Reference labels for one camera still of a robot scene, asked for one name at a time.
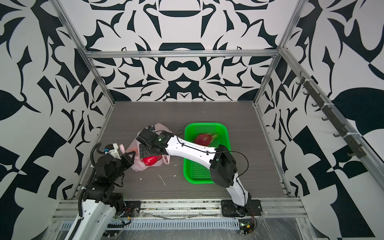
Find pink plastic bag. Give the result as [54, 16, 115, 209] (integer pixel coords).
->
[119, 140, 171, 172]

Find red dragon fruit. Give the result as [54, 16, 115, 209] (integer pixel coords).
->
[193, 133, 219, 147]

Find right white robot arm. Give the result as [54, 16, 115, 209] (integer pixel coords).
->
[136, 129, 252, 213]

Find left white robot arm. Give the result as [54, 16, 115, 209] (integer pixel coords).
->
[66, 143, 136, 240]

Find green plastic basket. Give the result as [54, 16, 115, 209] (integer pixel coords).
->
[182, 122, 232, 185]

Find small circuit board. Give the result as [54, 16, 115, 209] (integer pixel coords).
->
[239, 218, 257, 235]

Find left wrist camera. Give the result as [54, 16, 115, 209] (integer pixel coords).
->
[104, 143, 120, 159]

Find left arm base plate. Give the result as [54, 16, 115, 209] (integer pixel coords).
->
[118, 201, 142, 218]

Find white slotted cable duct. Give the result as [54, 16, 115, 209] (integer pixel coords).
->
[108, 219, 240, 231]

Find aluminium frame rail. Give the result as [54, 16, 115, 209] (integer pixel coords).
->
[85, 50, 278, 59]

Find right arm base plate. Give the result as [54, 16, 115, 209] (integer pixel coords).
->
[221, 199, 263, 218]

